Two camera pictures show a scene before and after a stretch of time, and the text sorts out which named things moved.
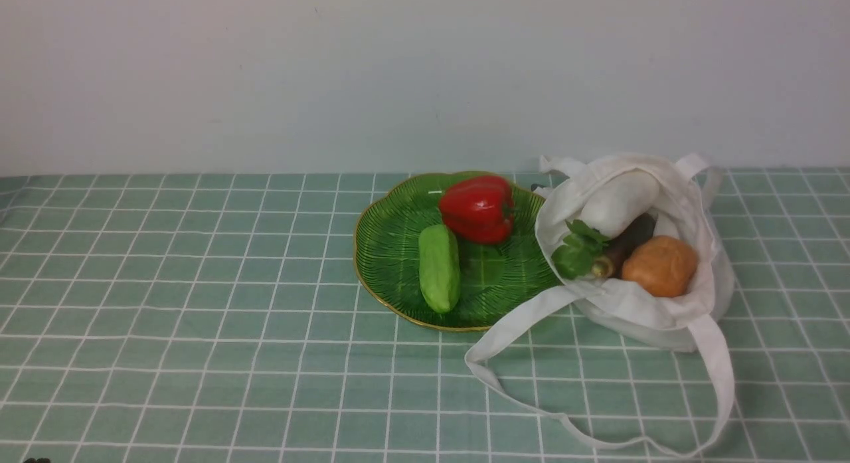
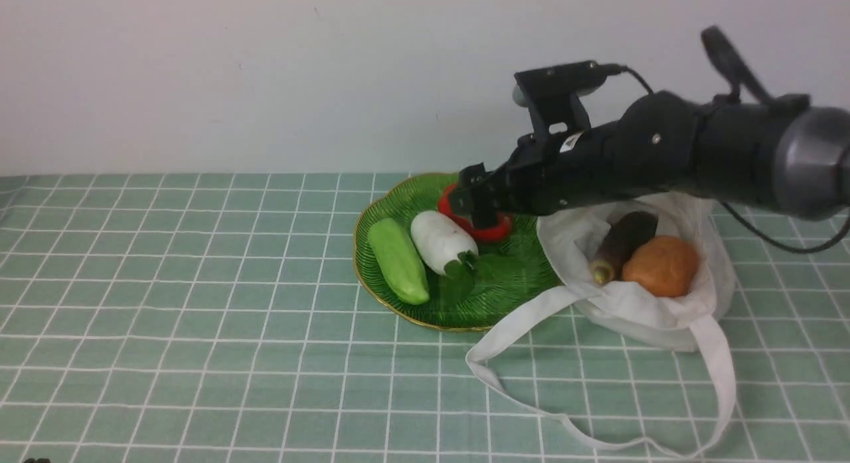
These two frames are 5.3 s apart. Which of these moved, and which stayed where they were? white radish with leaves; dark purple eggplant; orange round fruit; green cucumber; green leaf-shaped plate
Moved: white radish with leaves; green cucumber
Stayed: green leaf-shaped plate; dark purple eggplant; orange round fruit
